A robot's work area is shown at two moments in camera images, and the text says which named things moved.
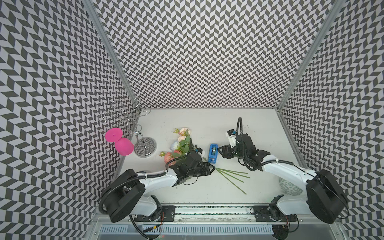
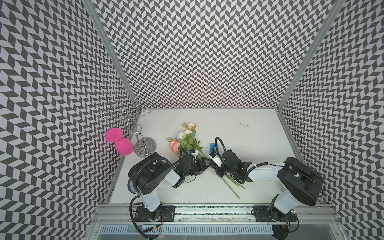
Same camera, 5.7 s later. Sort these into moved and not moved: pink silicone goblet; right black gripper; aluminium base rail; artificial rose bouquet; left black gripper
Moved: artificial rose bouquet; right black gripper
Not moved: left black gripper; aluminium base rail; pink silicone goblet
